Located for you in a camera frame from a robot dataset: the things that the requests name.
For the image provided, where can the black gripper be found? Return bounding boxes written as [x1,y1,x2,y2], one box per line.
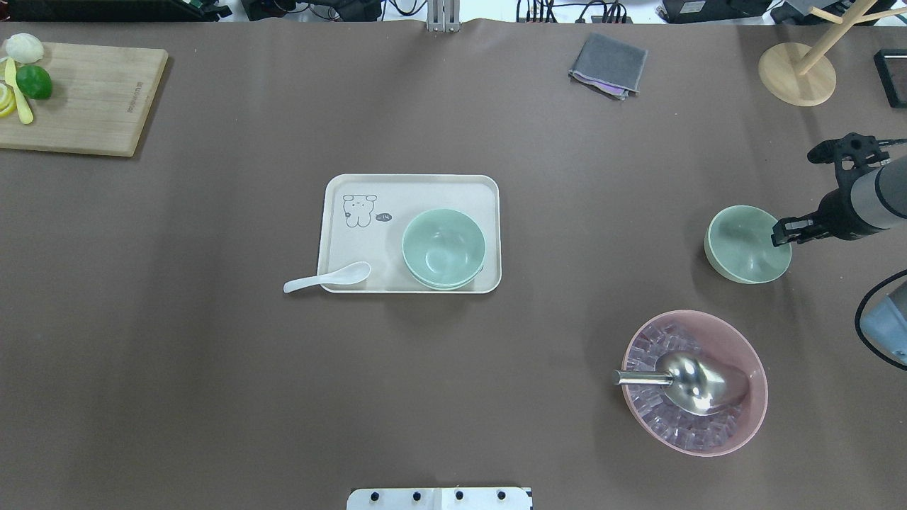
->
[771,132,906,247]

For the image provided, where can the green bowl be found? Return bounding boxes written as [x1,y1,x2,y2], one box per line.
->
[704,205,791,284]
[401,208,487,274]
[407,266,485,290]

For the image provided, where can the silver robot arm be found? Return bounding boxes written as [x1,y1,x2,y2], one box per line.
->
[771,133,906,370]

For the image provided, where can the wooden mug tree stand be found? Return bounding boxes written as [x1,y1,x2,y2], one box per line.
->
[758,1,906,107]

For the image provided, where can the metal ice scoop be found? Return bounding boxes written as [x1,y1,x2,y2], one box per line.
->
[612,351,750,416]

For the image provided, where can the purple cloth under grey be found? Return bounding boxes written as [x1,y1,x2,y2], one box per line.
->
[573,76,631,101]

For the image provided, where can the clear ice cubes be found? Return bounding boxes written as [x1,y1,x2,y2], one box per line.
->
[625,322,742,452]

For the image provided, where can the grey folded cloth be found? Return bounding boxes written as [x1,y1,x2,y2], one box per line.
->
[568,33,648,94]

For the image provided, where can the green bowl on tray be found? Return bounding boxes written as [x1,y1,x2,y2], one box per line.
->
[407,266,485,290]

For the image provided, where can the beige rabbit tray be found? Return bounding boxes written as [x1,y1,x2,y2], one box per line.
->
[316,174,502,294]

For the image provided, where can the white ceramic spoon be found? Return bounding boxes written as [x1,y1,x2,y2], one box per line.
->
[283,261,371,294]

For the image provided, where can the wooden cutting board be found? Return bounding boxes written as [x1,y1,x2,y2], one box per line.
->
[1,42,169,157]

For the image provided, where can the green lime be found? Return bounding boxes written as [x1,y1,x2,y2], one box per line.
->
[16,64,54,100]

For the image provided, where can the yellow plastic knife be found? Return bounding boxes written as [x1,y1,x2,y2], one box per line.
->
[4,57,35,125]

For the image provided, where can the white garlic bulb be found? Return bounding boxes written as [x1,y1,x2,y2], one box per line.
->
[4,33,45,64]

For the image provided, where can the lemon slices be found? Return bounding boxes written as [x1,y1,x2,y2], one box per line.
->
[0,83,17,118]

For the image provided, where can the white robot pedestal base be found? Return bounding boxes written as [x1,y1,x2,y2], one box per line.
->
[346,487,534,509]

